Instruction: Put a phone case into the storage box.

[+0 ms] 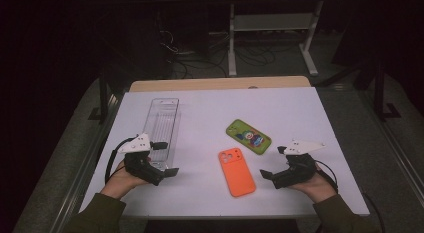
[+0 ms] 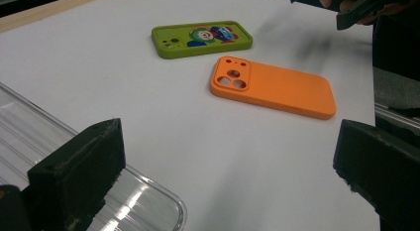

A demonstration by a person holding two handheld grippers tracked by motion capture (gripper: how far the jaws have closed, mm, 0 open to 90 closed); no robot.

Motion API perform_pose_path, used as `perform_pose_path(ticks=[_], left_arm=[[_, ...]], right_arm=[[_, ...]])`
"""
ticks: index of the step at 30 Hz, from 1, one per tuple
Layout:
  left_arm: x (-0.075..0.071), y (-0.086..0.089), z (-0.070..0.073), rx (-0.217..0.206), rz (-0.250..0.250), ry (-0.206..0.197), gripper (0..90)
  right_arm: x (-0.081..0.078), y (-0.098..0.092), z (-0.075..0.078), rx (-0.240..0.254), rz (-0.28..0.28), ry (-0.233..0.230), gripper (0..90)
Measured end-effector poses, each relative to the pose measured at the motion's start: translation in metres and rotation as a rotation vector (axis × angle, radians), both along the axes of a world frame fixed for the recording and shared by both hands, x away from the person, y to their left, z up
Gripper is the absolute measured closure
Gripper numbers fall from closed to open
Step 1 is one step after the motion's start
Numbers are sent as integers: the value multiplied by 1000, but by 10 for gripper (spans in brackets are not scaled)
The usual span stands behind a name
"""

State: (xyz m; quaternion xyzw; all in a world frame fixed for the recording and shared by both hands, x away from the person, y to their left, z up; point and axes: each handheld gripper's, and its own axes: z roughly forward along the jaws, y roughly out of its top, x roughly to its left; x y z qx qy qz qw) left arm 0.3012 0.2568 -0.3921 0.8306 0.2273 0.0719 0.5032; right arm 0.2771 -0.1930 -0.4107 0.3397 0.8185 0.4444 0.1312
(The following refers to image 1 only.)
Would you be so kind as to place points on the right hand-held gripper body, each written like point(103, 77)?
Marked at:
point(300, 166)

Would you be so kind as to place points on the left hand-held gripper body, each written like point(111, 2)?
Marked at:
point(136, 145)

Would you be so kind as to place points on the clear plastic rack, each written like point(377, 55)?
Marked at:
point(163, 123)

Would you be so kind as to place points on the orange phone case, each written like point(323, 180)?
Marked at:
point(237, 174)

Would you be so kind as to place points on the green cartoon print phone case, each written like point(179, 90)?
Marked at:
point(248, 136)

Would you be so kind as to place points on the person's right hand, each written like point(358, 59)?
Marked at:
point(318, 188)

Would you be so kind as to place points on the person's left hand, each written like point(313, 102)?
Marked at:
point(120, 181)

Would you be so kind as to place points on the black metal stand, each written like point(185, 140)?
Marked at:
point(379, 93)
point(103, 99)

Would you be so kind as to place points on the white board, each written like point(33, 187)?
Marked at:
point(206, 106)

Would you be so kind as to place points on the metal floor rail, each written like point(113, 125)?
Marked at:
point(396, 153)
point(83, 173)

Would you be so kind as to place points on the white metal desk frame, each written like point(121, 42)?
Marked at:
point(273, 22)

